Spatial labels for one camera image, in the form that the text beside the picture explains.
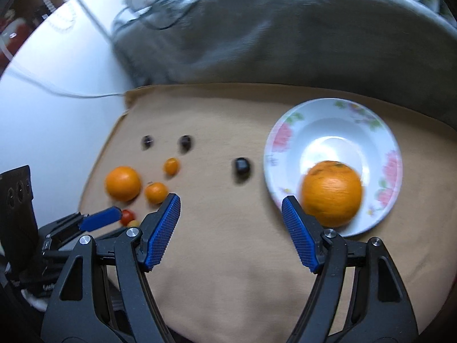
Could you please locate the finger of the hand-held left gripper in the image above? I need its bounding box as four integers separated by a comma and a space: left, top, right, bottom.
46, 206, 124, 244
89, 226, 126, 240

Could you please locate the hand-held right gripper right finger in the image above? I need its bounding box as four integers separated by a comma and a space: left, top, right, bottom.
281, 196, 419, 343

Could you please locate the large orange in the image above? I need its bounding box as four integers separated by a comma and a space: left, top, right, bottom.
301, 161, 363, 228

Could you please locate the white cable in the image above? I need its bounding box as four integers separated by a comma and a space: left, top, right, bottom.
0, 67, 126, 99

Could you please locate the grey blanket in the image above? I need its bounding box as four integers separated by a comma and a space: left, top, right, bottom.
111, 0, 457, 133

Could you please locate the white floral plate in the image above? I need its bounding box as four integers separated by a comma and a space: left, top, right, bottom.
263, 98, 403, 238

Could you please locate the red object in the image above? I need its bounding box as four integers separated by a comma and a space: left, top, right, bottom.
0, 9, 30, 65

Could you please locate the tiny orange kumquat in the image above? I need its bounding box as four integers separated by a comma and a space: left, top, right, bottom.
163, 157, 180, 176

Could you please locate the medium orange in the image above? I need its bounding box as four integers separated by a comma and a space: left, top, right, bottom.
105, 166, 142, 202

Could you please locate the black cable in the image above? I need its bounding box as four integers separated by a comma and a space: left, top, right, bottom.
123, 0, 218, 31

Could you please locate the tan cloth mat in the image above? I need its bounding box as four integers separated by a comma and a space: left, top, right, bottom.
77, 83, 457, 343

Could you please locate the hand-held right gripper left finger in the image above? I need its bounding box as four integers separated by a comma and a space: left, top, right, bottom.
40, 193, 181, 343

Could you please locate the small orange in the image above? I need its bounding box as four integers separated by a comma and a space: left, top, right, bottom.
145, 182, 169, 205

